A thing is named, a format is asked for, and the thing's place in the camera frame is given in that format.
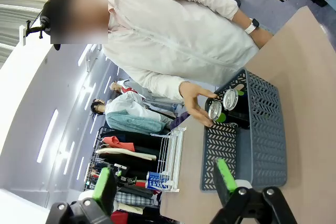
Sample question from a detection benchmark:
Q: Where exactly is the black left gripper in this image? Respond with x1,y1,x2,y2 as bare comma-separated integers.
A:
113,163,138,186

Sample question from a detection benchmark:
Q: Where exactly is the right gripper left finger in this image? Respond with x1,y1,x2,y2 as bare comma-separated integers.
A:
46,166,118,224

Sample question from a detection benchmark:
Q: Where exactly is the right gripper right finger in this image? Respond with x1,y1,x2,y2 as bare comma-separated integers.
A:
209,157,298,224

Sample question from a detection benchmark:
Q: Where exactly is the dark grey plastic basket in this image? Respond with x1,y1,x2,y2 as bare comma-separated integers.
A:
201,68,288,192

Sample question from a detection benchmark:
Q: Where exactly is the black Pepsi can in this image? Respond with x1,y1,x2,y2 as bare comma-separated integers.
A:
205,98,249,130
222,88,249,113

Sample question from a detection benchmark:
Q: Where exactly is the person's right forearm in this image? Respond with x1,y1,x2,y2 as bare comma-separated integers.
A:
131,69,190,103

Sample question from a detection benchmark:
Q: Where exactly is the person's left forearm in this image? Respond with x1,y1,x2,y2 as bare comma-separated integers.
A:
204,0,253,31

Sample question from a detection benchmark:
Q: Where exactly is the person's right hand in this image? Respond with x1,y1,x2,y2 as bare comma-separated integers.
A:
178,81,219,128

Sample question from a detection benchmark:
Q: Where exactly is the person's left hand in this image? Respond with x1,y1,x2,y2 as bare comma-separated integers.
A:
250,27,274,50

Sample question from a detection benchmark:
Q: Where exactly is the clothes rack with garments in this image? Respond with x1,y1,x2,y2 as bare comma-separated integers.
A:
99,126,174,183

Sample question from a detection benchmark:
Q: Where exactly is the cream hanging garment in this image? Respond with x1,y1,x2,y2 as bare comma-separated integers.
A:
95,147,158,162

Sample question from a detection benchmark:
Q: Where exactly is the plaid hanging garment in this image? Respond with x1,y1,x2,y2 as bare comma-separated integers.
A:
114,191,155,207

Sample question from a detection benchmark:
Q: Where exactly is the white ceiling light strip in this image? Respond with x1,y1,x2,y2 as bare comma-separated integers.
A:
76,156,85,182
36,108,59,164
64,141,76,175
83,82,97,111
77,43,92,67

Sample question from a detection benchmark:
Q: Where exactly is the coral hanging garment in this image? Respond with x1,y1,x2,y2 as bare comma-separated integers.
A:
103,135,137,153

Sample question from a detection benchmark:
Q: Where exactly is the blue white drink can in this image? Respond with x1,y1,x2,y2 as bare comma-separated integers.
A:
145,171,170,190

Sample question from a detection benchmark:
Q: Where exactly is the red hanging garment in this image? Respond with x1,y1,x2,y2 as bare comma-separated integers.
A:
110,209,130,224

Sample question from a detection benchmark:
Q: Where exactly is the black clothes rack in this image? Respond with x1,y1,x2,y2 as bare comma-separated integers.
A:
89,126,106,190

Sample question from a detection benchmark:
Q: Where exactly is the person in background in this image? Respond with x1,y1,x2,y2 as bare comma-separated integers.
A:
90,91,175,135

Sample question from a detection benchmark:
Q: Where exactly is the dark purple cloth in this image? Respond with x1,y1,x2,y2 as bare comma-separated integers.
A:
170,111,190,131

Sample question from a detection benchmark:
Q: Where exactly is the mannequin with grey clothes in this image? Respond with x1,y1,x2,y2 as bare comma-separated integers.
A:
109,78,184,105

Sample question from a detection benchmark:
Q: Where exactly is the person in white jacket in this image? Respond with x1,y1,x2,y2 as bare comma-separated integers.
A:
39,0,275,104

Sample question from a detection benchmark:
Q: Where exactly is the white wrist watch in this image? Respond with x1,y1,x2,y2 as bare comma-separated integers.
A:
244,18,260,35

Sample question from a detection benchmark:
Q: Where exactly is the white wire can dispenser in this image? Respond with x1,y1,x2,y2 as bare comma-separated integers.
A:
156,126,187,193

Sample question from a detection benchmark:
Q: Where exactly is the black head camera mount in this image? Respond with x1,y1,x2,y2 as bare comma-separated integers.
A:
19,15,51,47

